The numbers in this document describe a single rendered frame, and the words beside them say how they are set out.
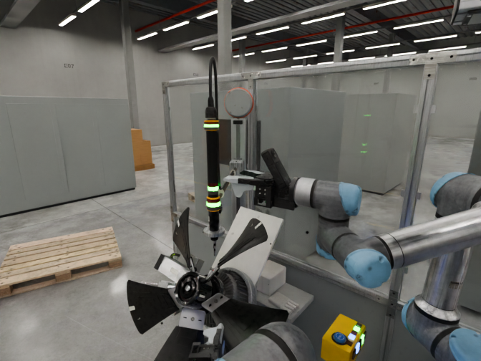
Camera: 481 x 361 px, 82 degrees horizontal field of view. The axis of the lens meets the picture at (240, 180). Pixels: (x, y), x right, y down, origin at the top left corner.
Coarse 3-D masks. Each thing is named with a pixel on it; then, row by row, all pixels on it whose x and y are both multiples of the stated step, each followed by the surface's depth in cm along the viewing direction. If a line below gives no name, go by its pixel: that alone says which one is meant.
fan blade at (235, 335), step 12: (228, 300) 98; (216, 312) 93; (228, 312) 93; (240, 312) 93; (252, 312) 92; (264, 312) 91; (276, 312) 90; (216, 324) 89; (228, 324) 89; (240, 324) 88; (252, 324) 88; (264, 324) 87; (228, 336) 85; (240, 336) 85; (228, 348) 83
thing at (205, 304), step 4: (216, 296) 102; (220, 296) 102; (224, 296) 102; (208, 300) 100; (212, 300) 100; (220, 300) 100; (224, 300) 100; (204, 304) 98; (208, 304) 98; (212, 304) 98; (216, 304) 98; (220, 304) 98; (208, 308) 96; (212, 308) 96; (216, 308) 96
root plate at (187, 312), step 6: (186, 312) 101; (192, 312) 101; (198, 312) 102; (204, 312) 103; (180, 318) 99; (186, 318) 100; (198, 318) 101; (204, 318) 102; (180, 324) 99; (186, 324) 99; (192, 324) 100; (198, 324) 101
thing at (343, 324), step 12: (336, 324) 103; (348, 324) 103; (324, 336) 98; (348, 336) 98; (360, 336) 99; (324, 348) 98; (336, 348) 95; (348, 348) 93; (360, 348) 102; (336, 360) 96; (348, 360) 93
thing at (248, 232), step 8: (248, 224) 115; (256, 224) 108; (248, 232) 107; (256, 232) 102; (264, 232) 99; (240, 240) 106; (248, 240) 101; (256, 240) 98; (264, 240) 96; (232, 248) 108; (240, 248) 100; (248, 248) 97; (224, 256) 106; (232, 256) 99
